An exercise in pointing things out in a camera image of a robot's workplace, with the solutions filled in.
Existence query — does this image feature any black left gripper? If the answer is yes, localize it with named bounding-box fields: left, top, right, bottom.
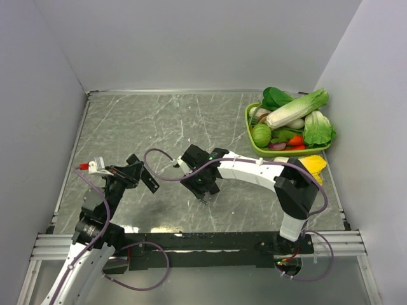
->
left=100, top=160, right=144, bottom=219

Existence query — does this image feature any black remote control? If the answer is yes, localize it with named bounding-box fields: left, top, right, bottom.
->
left=126, top=154, right=160, bottom=194

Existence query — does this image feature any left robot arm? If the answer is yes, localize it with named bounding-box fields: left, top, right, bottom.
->
left=43, top=156, right=149, bottom=304

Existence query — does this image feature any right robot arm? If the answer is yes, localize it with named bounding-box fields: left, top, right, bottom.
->
left=176, top=144, right=319, bottom=253

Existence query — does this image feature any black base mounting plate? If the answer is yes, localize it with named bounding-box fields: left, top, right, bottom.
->
left=114, top=231, right=314, bottom=271

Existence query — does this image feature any green vegetable basket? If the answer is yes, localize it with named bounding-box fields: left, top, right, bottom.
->
left=244, top=102, right=332, bottom=158

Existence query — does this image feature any round green cabbage toy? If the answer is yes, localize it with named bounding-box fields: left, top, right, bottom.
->
left=251, top=123, right=272, bottom=147

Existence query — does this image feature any purple onion toy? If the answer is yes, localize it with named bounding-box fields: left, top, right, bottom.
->
left=268, top=142, right=286, bottom=151

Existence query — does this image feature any white mushroom toy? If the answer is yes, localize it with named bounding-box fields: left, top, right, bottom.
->
left=248, top=106, right=271, bottom=121

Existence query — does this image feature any red chili toy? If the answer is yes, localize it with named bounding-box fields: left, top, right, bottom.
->
left=284, top=145, right=307, bottom=151

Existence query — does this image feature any orange carrot toy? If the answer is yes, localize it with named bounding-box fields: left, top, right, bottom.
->
left=287, top=135, right=305, bottom=146

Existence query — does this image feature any dark green spinach toy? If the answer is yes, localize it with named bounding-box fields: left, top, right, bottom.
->
left=261, top=87, right=294, bottom=111

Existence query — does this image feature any white radish toy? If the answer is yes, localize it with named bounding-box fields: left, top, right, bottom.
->
left=286, top=118, right=305, bottom=130

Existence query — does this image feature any yellow cabbage toy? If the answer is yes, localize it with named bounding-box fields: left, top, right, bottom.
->
left=294, top=155, right=327, bottom=186

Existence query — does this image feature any green leafy lettuce toy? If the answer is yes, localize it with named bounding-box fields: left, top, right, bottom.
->
left=303, top=111, right=336, bottom=147

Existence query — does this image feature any large napa cabbage toy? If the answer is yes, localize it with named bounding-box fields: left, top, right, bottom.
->
left=266, top=89, right=329, bottom=130

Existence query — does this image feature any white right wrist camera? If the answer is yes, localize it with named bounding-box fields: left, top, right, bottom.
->
left=173, top=156, right=193, bottom=175

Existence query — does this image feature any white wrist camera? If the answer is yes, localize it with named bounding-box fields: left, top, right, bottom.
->
left=173, top=156, right=193, bottom=175
left=79, top=157, right=113, bottom=177

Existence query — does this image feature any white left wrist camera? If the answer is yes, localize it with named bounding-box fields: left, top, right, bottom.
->
left=79, top=157, right=113, bottom=177

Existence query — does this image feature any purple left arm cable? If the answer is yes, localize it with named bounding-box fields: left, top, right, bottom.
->
left=50, top=165, right=171, bottom=305

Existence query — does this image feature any aluminium frame rail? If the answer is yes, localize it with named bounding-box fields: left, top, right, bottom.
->
left=29, top=231, right=368, bottom=261

